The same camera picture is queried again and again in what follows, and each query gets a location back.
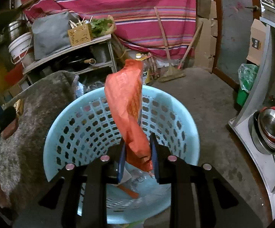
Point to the wooden shelf unit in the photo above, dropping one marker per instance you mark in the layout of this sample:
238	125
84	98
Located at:
99	49

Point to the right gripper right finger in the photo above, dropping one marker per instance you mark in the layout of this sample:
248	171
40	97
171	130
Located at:
200	196

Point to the white plastic bucket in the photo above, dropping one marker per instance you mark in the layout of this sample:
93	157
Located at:
22	50

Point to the cardboard box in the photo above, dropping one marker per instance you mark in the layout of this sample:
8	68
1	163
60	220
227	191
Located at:
257	41

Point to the red plastic basin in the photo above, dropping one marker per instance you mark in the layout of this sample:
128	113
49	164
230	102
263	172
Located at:
15	75

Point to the orange plastic bag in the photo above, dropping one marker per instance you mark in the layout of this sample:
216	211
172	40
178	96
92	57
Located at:
123	91

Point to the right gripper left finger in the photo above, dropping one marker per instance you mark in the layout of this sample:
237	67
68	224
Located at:
85	200

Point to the green leafy vegetables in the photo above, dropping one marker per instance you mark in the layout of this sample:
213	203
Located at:
102	27

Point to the light blue plastic basket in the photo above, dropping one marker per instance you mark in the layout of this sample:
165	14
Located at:
85	130

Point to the red yellow carton box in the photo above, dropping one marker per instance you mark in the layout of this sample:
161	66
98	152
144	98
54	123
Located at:
13	119

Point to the straw broom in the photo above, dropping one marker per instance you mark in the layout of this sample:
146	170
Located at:
176	36

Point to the grey door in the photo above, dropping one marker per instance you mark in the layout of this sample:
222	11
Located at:
234	19

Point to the grey fuzzy table cloth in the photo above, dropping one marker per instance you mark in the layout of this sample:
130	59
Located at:
22	174

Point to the dark frying pan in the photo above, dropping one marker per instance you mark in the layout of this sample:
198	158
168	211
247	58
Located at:
75	65

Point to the steel cooking pot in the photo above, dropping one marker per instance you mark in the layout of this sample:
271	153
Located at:
15	29

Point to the green trash bin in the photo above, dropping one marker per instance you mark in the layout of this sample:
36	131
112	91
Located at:
247	74

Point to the pink striped curtain cloth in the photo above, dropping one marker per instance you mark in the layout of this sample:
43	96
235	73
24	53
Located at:
134	19

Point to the yellow oil bottle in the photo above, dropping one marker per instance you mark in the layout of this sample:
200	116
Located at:
146	67

